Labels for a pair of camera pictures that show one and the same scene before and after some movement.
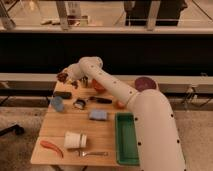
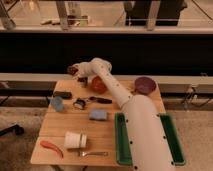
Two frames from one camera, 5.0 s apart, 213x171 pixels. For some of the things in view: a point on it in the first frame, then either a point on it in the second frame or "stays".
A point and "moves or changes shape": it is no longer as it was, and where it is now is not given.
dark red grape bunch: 62,77 moves or changes shape
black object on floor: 11,129 stays
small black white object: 79,103 stays
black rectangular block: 63,94 stays
